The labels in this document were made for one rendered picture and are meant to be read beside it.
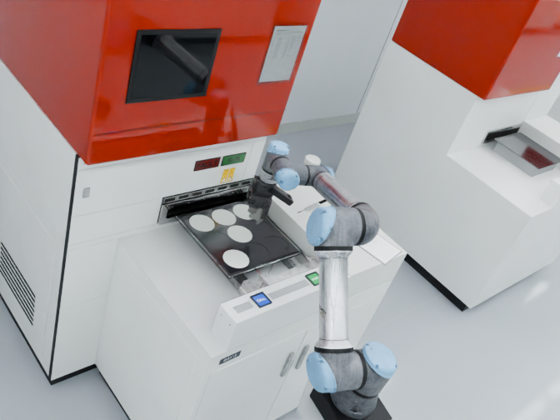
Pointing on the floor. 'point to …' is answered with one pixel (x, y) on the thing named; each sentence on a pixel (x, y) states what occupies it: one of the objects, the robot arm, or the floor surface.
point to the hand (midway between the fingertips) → (259, 221)
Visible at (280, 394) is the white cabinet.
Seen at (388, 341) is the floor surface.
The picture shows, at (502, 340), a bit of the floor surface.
